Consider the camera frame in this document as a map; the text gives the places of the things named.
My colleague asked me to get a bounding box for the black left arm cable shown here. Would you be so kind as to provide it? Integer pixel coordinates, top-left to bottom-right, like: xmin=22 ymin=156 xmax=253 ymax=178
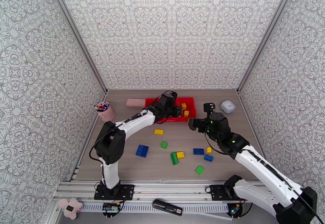
xmin=88 ymin=90 xmax=173 ymax=166

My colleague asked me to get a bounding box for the pink plush toy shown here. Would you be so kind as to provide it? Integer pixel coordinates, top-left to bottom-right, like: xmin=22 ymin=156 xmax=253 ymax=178
xmin=58 ymin=197 xmax=84 ymax=220

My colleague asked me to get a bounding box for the black handheld device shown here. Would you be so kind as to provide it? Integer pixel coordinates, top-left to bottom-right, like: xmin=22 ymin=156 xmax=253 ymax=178
xmin=152 ymin=199 xmax=183 ymax=217

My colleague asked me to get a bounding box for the pink pencil case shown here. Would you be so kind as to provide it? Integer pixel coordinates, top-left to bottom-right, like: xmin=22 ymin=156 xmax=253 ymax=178
xmin=126 ymin=98 xmax=148 ymax=109

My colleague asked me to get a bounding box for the right aluminium corner post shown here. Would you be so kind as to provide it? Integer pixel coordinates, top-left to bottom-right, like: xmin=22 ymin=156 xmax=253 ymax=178
xmin=236 ymin=0 xmax=300 ymax=93

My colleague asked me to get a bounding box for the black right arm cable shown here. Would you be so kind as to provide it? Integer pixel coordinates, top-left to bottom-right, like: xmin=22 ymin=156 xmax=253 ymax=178
xmin=204 ymin=130 xmax=325 ymax=224

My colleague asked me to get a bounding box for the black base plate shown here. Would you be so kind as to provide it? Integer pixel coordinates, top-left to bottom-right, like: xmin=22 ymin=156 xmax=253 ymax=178
xmin=94 ymin=184 xmax=135 ymax=201
xmin=210 ymin=184 xmax=251 ymax=201

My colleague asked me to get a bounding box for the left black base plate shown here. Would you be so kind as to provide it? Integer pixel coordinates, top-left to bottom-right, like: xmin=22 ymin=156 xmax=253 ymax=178
xmin=94 ymin=184 xmax=135 ymax=201

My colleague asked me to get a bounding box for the green circuit board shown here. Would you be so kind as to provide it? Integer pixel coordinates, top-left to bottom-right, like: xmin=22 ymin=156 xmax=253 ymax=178
xmin=102 ymin=203 xmax=121 ymax=212
xmin=229 ymin=203 xmax=242 ymax=215

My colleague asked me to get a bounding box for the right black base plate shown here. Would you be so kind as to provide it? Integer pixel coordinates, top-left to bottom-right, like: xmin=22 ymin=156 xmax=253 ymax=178
xmin=210 ymin=184 xmax=251 ymax=201

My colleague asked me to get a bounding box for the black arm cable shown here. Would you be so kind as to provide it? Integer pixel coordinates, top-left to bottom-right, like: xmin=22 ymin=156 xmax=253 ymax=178
xmin=88 ymin=90 xmax=173 ymax=166
xmin=204 ymin=130 xmax=325 ymax=224

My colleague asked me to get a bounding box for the aluminium corner post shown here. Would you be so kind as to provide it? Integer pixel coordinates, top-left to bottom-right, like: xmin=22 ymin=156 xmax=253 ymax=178
xmin=44 ymin=0 xmax=108 ymax=93
xmin=236 ymin=0 xmax=300 ymax=93

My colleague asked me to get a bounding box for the left green circuit board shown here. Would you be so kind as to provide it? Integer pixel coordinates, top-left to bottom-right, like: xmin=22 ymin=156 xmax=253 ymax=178
xmin=102 ymin=203 xmax=121 ymax=212

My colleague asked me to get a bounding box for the large blue lego brick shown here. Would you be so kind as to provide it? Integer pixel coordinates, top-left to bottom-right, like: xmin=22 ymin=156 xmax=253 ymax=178
xmin=135 ymin=144 xmax=150 ymax=158

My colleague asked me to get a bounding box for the left aluminium corner post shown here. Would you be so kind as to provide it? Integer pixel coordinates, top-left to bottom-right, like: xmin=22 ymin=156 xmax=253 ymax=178
xmin=44 ymin=0 xmax=108 ymax=93

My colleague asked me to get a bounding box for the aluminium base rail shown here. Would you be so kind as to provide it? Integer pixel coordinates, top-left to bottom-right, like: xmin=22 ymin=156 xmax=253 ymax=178
xmin=54 ymin=179 xmax=293 ymax=202

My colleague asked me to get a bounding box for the small white blue container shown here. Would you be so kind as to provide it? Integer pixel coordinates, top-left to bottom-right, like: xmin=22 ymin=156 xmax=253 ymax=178
xmin=220 ymin=100 xmax=237 ymax=114

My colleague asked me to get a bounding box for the pink metal pen cup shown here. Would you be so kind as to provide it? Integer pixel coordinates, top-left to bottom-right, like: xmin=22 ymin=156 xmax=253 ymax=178
xmin=94 ymin=101 xmax=115 ymax=123

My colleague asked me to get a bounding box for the marker pens bundle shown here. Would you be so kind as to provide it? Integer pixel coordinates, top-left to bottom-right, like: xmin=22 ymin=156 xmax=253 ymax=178
xmin=94 ymin=101 xmax=110 ymax=112

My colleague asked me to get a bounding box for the white slotted cable duct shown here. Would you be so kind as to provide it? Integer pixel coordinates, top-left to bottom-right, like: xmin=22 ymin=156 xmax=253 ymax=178
xmin=82 ymin=203 xmax=229 ymax=213

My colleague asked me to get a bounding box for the right green circuit board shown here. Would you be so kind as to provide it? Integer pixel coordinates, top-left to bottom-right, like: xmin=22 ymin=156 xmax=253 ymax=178
xmin=229 ymin=203 xmax=242 ymax=215

